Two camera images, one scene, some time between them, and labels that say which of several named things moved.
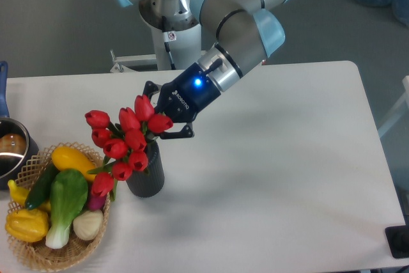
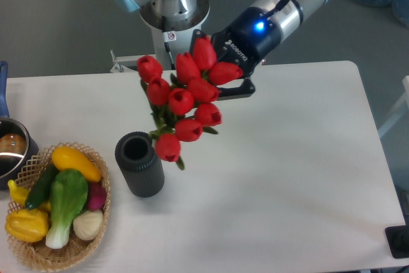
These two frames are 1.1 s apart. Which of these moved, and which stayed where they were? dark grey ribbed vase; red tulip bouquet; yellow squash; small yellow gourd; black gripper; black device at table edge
Moved: red tulip bouquet; black gripper
Stayed: dark grey ribbed vase; yellow squash; black device at table edge; small yellow gourd
